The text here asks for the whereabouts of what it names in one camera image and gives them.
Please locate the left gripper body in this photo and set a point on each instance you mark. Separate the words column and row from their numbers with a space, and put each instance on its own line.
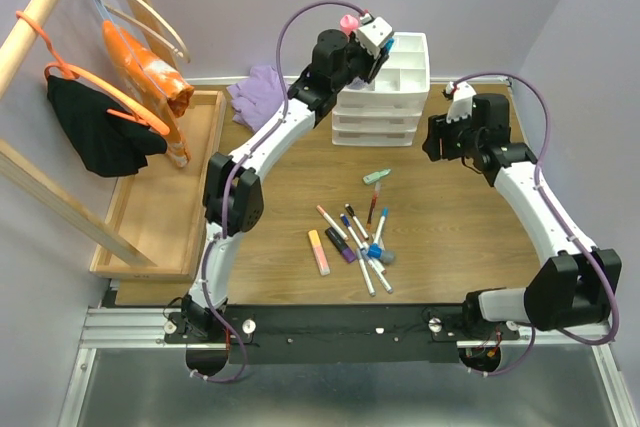
column 358, row 62

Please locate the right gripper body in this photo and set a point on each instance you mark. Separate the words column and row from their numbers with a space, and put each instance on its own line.
column 458, row 138

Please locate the pink cap crayon bottle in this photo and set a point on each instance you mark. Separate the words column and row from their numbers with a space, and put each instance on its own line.
column 348, row 24

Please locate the black blue cap highlighter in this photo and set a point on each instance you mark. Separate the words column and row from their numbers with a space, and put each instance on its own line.
column 385, row 51

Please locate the white plastic drawer organizer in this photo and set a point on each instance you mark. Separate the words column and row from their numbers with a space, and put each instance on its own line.
column 387, row 111

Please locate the black purple cap highlighter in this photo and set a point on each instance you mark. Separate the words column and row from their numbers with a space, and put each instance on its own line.
column 340, row 244

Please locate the orange pink highlighter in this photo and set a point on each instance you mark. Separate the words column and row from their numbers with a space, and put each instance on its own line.
column 318, row 252

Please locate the clear round jar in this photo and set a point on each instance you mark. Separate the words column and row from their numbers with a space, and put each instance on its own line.
column 358, row 84

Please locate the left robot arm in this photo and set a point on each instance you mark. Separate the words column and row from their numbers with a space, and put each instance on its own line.
column 233, row 198

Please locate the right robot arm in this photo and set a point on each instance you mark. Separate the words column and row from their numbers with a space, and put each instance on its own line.
column 576, row 283

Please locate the red gel pen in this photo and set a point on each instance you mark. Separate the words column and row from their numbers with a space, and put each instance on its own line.
column 375, row 196

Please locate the light blue acrylic marker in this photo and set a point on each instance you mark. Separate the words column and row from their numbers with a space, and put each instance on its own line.
column 380, row 227

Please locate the purple cloth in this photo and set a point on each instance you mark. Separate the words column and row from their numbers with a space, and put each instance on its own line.
column 257, row 98

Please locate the black cap whiteboard marker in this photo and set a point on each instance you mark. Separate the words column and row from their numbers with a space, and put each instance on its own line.
column 357, row 221

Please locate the grey blue cap glue bottle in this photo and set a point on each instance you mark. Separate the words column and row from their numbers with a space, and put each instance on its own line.
column 377, row 252

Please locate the pink cap white marker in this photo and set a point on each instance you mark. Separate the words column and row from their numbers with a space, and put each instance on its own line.
column 332, row 222

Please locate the brown cap white marker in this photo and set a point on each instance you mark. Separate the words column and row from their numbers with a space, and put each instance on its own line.
column 376, row 267

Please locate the orange white garment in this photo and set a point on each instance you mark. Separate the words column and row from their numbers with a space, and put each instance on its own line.
column 169, row 108

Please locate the orange hanger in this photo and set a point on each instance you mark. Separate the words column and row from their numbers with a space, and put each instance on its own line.
column 135, row 111

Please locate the wooden hanger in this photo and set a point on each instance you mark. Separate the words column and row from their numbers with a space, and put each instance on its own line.
column 180, row 49

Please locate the black garment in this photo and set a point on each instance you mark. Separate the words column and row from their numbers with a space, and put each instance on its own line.
column 108, row 145

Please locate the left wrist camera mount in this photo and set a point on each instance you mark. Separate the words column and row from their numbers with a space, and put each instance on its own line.
column 373, row 33

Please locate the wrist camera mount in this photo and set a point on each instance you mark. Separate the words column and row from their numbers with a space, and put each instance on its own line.
column 373, row 33
column 461, row 96

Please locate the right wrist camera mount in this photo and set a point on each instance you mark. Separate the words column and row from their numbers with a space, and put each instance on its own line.
column 461, row 96

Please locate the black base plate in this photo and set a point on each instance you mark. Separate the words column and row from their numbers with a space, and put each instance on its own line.
column 323, row 334

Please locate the blue wire hanger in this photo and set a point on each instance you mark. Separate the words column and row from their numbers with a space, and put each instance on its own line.
column 105, row 14

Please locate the aluminium rail frame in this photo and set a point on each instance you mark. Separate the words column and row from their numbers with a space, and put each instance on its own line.
column 126, row 374

